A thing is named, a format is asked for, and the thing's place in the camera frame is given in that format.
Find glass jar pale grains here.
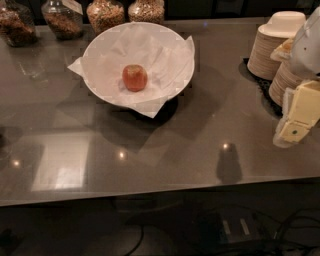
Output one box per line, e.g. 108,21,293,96
128,0,165,24

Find red apple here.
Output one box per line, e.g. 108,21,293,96
122,64,148,92

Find white bowl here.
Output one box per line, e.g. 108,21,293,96
81,23,194,106

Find black power adapter box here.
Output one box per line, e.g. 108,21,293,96
219,214,261,244

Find tall stack paper bowls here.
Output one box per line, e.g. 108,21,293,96
247,11,306,80

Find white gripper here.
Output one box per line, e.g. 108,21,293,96
273,80,320,148

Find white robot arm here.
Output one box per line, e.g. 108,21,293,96
271,7,320,148

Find white paper liner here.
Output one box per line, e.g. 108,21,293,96
69,22,195,118

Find glass jar brown cereal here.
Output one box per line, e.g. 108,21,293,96
41,0,83,40

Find black cable on floor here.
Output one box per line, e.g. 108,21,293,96
196,208,320,256

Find glass jar dark granola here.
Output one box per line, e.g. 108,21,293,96
0,0,37,47

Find glass jar light cereal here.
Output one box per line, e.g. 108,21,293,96
86,0,125,35

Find black tray under bowls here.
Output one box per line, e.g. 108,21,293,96
239,58,283,119

